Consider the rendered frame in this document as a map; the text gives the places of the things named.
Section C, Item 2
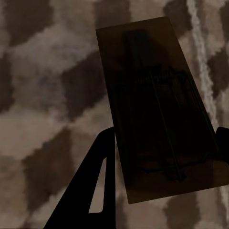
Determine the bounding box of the mousetrap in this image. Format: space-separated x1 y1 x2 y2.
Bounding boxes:
95 16 229 204

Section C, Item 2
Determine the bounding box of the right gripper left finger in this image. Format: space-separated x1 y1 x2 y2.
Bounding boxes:
44 127 116 229

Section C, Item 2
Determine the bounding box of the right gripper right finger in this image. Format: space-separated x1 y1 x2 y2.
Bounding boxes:
216 127 229 165

